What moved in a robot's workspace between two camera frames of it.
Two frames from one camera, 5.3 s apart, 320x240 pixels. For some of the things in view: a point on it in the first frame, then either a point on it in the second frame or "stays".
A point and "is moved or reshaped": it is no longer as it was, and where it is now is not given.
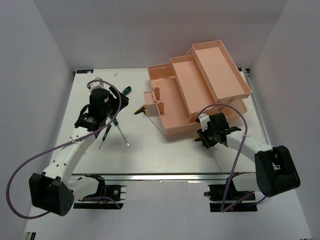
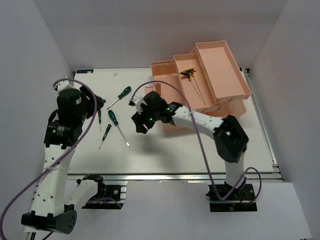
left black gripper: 116,101 -> 90,101
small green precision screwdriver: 106,133 stays
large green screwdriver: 127,90 stays
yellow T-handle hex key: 143,109 is moved or reshaped
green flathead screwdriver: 116,124 stays
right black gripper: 203,135 -> 139,119
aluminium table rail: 196,177 stays
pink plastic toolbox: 205,82 stays
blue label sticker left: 85,71 stays
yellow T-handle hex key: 196,138 -> 190,79
